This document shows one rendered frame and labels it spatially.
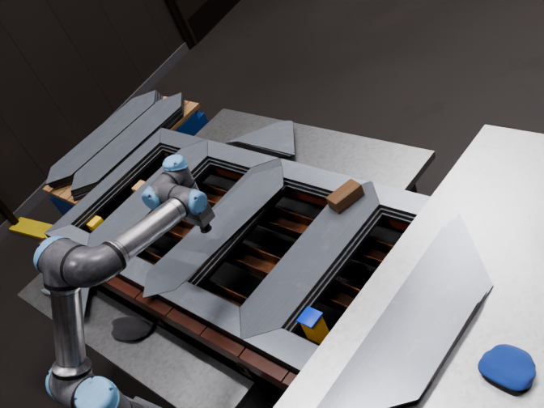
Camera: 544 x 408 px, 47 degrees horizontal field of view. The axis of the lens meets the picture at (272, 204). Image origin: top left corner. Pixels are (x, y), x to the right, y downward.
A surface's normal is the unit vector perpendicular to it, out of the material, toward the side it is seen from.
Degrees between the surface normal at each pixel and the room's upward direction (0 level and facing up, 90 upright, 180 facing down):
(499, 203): 0
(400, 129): 0
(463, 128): 0
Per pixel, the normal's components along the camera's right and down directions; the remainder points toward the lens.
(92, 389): -0.18, -0.64
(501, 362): -0.40, -0.65
